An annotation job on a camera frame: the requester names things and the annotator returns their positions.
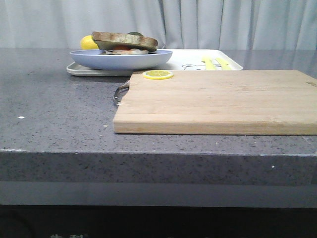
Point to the lemon slice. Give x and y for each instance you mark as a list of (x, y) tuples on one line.
[(157, 74)]

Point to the fried egg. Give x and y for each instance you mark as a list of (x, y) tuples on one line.
[(125, 50)]

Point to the yellow plastic knife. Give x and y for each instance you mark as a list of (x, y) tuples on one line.
[(224, 64)]

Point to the bread slice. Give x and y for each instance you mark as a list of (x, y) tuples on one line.
[(109, 40)]

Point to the white curtain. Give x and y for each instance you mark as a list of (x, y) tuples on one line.
[(176, 24)]

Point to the green lime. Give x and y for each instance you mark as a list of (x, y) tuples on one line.
[(136, 34)]

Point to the white bear tray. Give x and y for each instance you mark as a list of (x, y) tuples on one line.
[(180, 60)]

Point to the wooden cutting board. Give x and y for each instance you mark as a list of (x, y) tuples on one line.
[(246, 102)]

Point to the yellow plastic fork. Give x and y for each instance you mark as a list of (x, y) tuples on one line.
[(208, 63)]

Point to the light blue round plate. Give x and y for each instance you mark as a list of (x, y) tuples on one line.
[(97, 60)]

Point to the front yellow lemon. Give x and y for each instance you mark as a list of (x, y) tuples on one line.
[(87, 43)]

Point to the metal cutting board handle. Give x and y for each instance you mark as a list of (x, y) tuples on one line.
[(120, 89)]

